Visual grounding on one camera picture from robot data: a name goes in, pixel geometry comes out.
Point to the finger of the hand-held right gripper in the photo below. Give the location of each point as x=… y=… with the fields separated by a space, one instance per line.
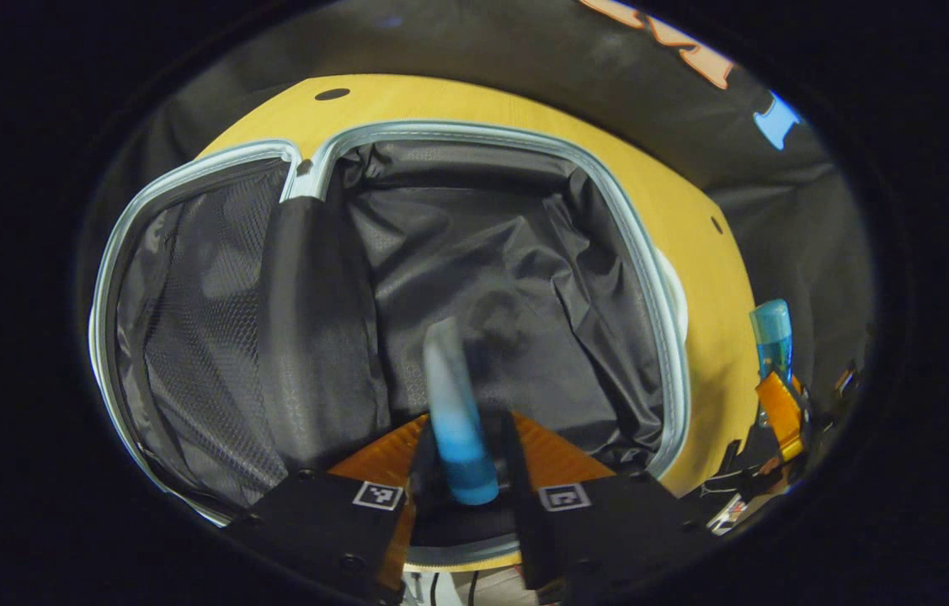
x=777 y=412

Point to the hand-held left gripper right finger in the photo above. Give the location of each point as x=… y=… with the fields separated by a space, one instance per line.
x=609 y=530

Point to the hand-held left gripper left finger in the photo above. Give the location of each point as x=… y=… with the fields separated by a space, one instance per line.
x=322 y=530

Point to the teal bottle with blue cap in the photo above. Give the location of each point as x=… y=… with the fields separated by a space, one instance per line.
x=770 y=337

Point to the blue squeeze tube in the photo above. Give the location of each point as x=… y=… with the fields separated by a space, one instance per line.
x=457 y=438

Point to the white suitcase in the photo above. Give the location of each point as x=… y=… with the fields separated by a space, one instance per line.
x=482 y=252

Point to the black backdrop cloth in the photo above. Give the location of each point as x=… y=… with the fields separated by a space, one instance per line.
x=525 y=50

